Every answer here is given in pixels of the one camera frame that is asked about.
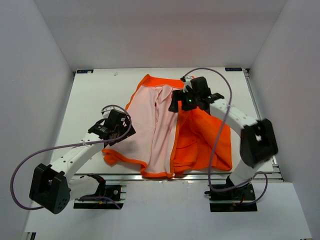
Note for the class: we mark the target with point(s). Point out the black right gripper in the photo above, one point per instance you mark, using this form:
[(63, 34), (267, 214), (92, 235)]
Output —
[(179, 95)]

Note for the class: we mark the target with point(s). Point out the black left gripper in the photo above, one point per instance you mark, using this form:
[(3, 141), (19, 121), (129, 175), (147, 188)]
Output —
[(125, 128)]

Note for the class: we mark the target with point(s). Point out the orange jacket with pink lining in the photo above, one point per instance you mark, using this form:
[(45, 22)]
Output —
[(166, 144)]

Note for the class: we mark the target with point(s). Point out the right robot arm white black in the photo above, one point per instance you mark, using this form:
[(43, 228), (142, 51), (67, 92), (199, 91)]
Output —
[(257, 138)]

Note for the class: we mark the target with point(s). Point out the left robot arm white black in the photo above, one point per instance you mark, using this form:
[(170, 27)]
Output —
[(53, 186)]

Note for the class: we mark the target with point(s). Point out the blue label sticker right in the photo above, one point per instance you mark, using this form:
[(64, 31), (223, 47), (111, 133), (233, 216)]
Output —
[(233, 69)]

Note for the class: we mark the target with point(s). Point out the blue label sticker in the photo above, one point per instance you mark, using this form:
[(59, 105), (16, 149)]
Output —
[(84, 71), (233, 69)]

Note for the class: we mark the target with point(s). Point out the blue label sticker left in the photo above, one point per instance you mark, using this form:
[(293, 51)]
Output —
[(84, 71)]

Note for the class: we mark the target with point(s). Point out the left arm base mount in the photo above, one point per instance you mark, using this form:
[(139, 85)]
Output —
[(92, 192)]

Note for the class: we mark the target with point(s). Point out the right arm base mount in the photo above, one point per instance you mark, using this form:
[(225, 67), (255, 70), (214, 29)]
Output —
[(233, 201)]

